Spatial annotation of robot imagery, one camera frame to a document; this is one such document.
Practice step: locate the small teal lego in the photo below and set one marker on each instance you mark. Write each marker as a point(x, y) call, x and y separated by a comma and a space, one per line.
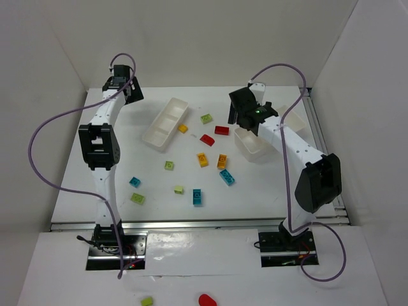
point(135, 182)

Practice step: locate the aluminium front rail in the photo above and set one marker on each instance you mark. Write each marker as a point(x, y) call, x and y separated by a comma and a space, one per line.
point(175, 225)

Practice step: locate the orange lego centre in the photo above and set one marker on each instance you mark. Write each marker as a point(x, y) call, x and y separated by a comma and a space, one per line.
point(222, 161)

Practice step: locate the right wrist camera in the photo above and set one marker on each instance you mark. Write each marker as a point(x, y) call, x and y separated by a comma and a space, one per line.
point(258, 89)

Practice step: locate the white divided tray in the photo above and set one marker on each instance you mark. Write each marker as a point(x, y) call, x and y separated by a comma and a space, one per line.
point(165, 125)
point(252, 147)

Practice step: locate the green lego outside front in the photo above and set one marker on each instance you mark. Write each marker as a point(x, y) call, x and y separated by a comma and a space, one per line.
point(147, 301)

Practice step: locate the red rounded lego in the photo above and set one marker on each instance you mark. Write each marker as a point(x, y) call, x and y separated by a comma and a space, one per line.
point(208, 140)

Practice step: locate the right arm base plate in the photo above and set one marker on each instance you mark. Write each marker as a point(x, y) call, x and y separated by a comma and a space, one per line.
point(275, 251)

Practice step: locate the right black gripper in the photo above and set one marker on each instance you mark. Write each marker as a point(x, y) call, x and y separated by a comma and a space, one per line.
point(236, 106)

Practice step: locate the pale green small lego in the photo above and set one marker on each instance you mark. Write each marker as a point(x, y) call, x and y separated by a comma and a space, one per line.
point(179, 190)

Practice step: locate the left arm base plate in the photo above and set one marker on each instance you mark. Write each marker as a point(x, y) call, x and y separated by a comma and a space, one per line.
point(107, 257)

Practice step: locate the small yellow lego near tray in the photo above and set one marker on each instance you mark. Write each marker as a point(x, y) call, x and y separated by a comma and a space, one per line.
point(182, 128)

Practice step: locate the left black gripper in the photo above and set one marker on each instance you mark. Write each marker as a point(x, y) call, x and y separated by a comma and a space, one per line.
point(136, 90)

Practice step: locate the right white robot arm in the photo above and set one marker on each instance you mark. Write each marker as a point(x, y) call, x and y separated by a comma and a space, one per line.
point(313, 179)

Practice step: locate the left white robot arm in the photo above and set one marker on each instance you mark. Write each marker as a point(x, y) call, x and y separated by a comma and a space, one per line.
point(101, 151)

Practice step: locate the yellow lego centre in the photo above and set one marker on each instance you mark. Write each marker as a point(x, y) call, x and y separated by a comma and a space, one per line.
point(202, 159)

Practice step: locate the red piece outside front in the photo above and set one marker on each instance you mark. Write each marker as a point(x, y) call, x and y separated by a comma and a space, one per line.
point(206, 300)

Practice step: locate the red rectangular lego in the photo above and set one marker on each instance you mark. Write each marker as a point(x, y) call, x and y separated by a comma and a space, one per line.
point(222, 130)

